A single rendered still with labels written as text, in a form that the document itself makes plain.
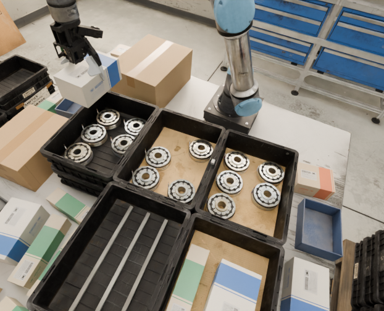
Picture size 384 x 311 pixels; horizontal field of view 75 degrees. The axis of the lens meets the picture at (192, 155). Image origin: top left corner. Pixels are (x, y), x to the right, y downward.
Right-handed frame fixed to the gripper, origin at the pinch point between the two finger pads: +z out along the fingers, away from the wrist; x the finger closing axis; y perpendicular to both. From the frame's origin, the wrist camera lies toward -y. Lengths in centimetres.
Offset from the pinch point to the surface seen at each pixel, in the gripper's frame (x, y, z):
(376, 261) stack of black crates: 144, -21, 74
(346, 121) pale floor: 135, -177, 112
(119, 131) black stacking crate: 7.3, -0.4, 27.9
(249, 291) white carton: 78, 36, 18
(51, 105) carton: -37, -3, 35
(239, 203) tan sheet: 67, 8, 28
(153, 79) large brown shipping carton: 5.7, -32.5, 21.0
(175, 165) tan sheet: 37.8, 3.4, 27.7
